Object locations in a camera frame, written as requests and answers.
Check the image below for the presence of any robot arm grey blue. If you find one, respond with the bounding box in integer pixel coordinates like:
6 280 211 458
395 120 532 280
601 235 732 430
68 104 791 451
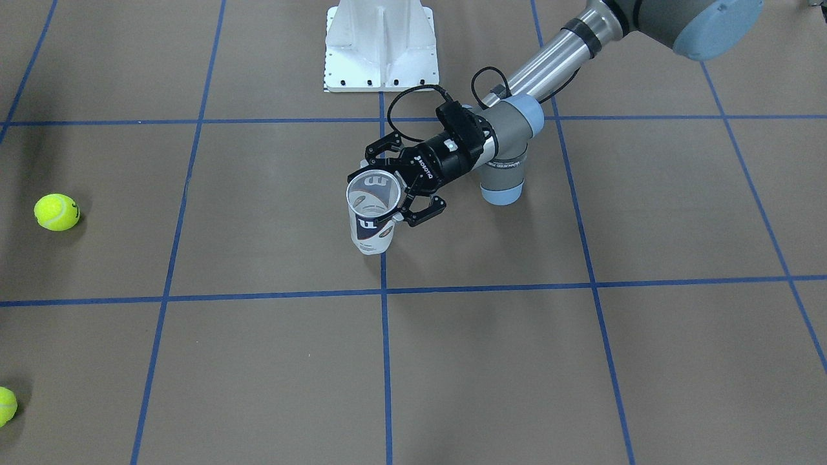
348 1 764 233

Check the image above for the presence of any yellow tennis ball far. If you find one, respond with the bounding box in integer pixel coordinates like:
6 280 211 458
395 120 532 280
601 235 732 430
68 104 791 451
33 193 81 231

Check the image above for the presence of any yellow Roland Garros tennis ball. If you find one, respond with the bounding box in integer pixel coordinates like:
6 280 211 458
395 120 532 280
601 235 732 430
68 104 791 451
0 386 18 427

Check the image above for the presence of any white blue tennis ball can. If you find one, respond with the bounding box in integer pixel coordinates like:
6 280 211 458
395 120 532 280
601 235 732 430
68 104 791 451
346 170 403 256

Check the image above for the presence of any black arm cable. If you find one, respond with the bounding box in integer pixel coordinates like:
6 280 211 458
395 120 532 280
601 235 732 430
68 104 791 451
386 67 505 147

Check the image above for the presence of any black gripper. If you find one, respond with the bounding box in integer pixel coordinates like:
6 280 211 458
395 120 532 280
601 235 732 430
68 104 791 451
364 130 497 227

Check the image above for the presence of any white camera mast base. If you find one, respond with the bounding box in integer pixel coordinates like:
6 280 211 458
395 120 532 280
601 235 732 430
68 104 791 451
323 1 440 92

